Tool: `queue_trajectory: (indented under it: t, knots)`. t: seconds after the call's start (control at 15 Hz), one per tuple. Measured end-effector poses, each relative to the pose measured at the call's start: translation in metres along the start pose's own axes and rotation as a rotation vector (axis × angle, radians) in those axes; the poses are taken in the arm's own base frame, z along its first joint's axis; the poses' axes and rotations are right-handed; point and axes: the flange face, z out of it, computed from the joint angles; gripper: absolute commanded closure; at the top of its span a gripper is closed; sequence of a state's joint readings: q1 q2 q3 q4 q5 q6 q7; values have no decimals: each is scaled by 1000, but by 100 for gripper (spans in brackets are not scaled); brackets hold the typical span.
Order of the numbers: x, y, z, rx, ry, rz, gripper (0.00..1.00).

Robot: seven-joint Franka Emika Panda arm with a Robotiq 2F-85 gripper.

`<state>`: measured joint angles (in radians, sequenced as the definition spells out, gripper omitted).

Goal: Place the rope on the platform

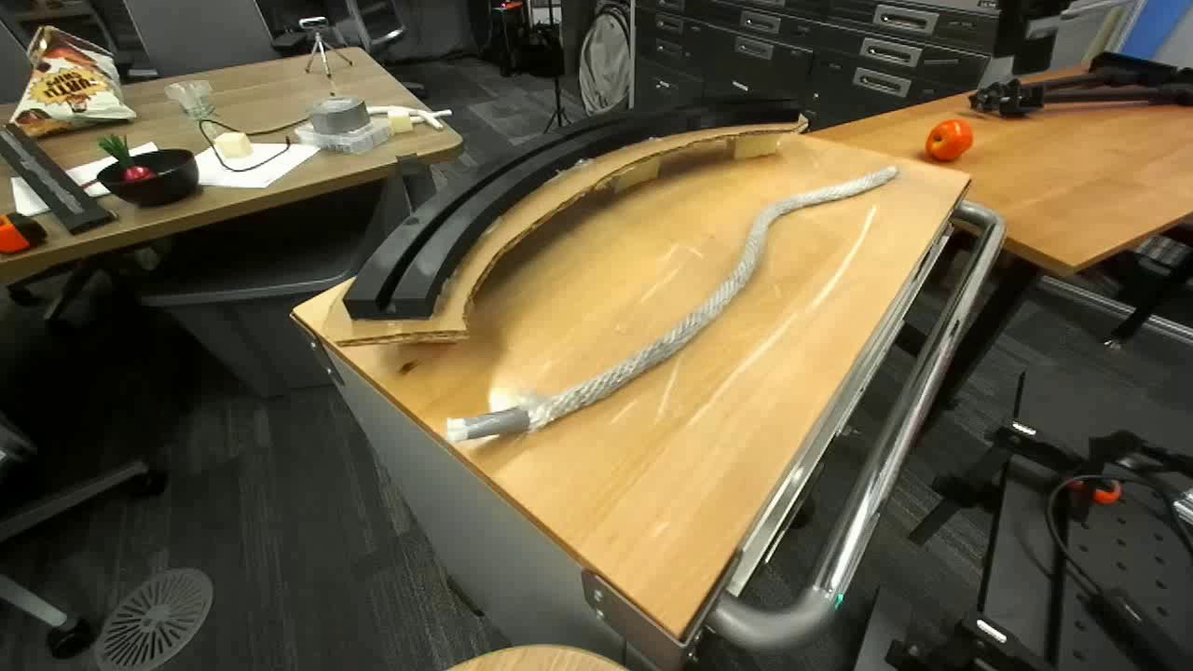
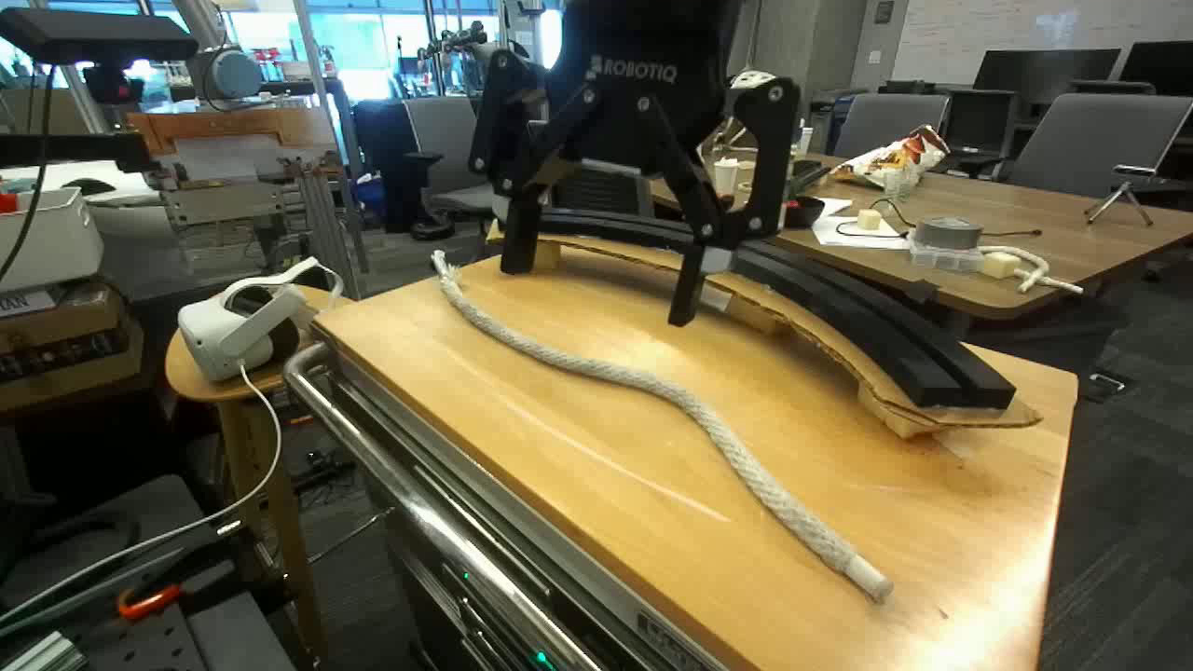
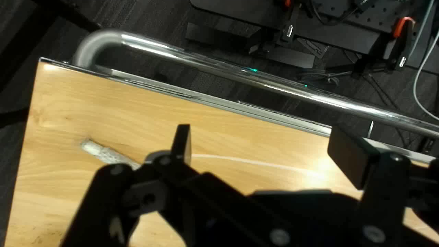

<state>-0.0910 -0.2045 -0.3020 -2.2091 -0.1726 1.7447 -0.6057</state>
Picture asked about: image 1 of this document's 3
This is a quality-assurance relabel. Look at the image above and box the white braided rope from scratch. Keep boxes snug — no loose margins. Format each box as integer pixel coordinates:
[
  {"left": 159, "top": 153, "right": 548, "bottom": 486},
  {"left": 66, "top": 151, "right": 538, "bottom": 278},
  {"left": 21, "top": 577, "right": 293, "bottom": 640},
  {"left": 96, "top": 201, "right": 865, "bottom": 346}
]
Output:
[{"left": 443, "top": 164, "right": 902, "bottom": 449}]

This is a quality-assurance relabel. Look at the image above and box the curved black wooden track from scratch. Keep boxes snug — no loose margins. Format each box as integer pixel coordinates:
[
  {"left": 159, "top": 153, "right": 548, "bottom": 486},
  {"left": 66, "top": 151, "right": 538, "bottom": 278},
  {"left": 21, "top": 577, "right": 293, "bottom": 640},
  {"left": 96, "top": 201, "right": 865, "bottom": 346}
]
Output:
[{"left": 325, "top": 115, "right": 813, "bottom": 350}]

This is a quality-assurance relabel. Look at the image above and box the grey cart with wooden top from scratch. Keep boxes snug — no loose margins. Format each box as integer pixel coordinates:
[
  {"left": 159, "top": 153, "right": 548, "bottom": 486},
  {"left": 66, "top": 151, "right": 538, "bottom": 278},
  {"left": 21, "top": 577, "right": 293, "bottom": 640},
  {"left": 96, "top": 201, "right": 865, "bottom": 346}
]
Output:
[{"left": 292, "top": 127, "right": 1011, "bottom": 671}]

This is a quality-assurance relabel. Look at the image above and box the round wooden stool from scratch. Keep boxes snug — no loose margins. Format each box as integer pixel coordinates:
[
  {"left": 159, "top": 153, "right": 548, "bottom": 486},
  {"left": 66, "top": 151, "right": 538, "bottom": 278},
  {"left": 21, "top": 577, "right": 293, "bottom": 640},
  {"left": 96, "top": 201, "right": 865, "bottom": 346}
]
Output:
[{"left": 443, "top": 640, "right": 632, "bottom": 671}]

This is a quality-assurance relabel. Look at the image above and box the grey tape roll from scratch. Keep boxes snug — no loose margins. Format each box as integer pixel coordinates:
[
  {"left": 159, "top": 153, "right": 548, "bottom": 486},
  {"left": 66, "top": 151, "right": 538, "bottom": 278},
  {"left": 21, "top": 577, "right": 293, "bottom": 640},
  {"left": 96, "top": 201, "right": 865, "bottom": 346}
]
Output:
[{"left": 310, "top": 94, "right": 372, "bottom": 142}]

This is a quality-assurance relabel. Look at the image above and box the dark drawer cabinet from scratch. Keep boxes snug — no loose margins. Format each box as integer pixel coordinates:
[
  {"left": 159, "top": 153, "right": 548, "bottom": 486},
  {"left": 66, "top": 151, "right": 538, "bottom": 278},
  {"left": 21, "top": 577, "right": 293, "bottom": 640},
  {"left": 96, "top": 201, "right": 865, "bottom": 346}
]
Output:
[{"left": 632, "top": 0, "right": 1038, "bottom": 127}]

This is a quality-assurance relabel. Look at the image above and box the white paper sheet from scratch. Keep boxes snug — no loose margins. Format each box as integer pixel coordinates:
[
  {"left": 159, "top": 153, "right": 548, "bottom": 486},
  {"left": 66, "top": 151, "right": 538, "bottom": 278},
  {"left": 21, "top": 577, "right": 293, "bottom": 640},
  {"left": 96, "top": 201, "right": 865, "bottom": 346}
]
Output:
[{"left": 192, "top": 137, "right": 330, "bottom": 193}]

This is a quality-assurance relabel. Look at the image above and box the small tabletop tripod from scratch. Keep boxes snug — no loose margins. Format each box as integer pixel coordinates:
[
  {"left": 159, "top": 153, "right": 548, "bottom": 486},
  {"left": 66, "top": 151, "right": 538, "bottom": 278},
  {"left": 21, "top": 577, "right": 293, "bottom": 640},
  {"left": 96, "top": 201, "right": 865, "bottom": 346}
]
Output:
[{"left": 293, "top": 13, "right": 354, "bottom": 84}]

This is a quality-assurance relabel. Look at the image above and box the orange toy fruit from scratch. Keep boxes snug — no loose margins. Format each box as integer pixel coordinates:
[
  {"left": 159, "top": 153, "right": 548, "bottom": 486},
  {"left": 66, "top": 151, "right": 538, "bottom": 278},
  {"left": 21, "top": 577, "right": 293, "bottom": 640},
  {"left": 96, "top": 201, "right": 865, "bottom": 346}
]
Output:
[{"left": 922, "top": 115, "right": 977, "bottom": 167}]

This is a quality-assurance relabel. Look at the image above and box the wooden desk with clutter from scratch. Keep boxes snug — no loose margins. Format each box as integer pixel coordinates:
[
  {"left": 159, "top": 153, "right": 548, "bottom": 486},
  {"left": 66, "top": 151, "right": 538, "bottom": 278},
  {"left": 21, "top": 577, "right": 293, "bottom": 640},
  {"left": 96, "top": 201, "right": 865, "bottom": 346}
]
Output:
[{"left": 0, "top": 45, "right": 465, "bottom": 291}]

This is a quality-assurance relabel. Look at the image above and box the black bowl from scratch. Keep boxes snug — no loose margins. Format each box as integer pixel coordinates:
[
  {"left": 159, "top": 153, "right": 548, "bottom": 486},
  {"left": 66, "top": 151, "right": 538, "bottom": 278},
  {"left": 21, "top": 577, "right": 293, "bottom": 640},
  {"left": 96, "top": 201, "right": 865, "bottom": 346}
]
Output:
[{"left": 95, "top": 147, "right": 202, "bottom": 208}]

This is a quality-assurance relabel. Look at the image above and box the black folded tripod tool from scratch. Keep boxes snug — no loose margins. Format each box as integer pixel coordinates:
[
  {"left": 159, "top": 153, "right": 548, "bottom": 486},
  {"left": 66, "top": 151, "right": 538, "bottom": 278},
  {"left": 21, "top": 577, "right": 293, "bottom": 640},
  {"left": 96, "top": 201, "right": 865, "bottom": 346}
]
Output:
[{"left": 965, "top": 48, "right": 1193, "bottom": 122}]

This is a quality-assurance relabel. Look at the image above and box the wooden desk with orange fruit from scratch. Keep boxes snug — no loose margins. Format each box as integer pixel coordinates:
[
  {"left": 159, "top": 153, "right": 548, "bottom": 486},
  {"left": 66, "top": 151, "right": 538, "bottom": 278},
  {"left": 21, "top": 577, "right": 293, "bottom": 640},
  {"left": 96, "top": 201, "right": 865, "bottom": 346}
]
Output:
[{"left": 813, "top": 65, "right": 1193, "bottom": 279}]

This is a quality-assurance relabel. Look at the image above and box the round perforated floor vent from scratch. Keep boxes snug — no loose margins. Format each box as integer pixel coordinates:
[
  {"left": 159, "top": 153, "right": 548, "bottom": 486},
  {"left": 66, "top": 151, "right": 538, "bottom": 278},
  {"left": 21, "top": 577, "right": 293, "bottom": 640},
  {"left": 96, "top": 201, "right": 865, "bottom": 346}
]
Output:
[{"left": 95, "top": 567, "right": 216, "bottom": 671}]

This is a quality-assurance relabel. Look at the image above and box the orange clamp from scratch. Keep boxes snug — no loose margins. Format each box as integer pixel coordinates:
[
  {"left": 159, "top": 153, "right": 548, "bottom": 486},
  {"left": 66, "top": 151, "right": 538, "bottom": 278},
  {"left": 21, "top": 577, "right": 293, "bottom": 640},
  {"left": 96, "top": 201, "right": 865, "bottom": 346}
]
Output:
[{"left": 1066, "top": 479, "right": 1130, "bottom": 511}]

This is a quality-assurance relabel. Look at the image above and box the office chair base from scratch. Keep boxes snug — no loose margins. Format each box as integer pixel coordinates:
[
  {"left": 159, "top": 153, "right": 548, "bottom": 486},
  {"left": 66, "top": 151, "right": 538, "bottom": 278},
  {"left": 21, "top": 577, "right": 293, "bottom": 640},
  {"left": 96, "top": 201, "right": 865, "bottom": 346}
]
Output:
[{"left": 0, "top": 415, "right": 170, "bottom": 665}]

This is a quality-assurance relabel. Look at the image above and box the black optical breadboard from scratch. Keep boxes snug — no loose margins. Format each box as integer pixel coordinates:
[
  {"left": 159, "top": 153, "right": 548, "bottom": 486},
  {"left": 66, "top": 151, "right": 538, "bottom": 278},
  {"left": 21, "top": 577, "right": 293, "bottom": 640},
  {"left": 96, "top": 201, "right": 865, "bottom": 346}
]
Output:
[{"left": 855, "top": 370, "right": 1193, "bottom": 671}]

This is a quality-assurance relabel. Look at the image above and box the long black bar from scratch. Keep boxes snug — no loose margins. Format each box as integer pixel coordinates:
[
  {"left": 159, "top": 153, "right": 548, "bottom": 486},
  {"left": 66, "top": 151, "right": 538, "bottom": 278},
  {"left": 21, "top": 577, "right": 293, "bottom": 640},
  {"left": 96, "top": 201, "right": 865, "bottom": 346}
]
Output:
[{"left": 0, "top": 122, "right": 121, "bottom": 239}]

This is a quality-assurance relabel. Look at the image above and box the chips bag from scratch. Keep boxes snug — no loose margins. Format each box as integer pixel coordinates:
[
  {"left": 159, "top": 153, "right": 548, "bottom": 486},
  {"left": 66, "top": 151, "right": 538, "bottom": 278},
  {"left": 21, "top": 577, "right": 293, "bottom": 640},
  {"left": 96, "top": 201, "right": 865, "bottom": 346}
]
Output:
[{"left": 8, "top": 28, "right": 142, "bottom": 136}]

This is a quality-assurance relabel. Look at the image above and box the small orange object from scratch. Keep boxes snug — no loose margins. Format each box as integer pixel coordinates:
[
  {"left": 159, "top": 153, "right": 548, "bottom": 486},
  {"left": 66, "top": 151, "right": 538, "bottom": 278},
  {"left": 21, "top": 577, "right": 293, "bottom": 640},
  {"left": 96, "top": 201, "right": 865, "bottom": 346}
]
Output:
[{"left": 0, "top": 212, "right": 54, "bottom": 260}]

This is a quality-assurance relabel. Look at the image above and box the steel tube cart handle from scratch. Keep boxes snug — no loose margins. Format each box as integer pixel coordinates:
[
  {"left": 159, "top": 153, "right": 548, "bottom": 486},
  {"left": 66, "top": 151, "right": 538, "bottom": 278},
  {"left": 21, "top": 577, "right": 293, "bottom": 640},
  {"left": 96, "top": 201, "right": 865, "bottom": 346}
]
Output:
[{"left": 706, "top": 201, "right": 1008, "bottom": 657}]

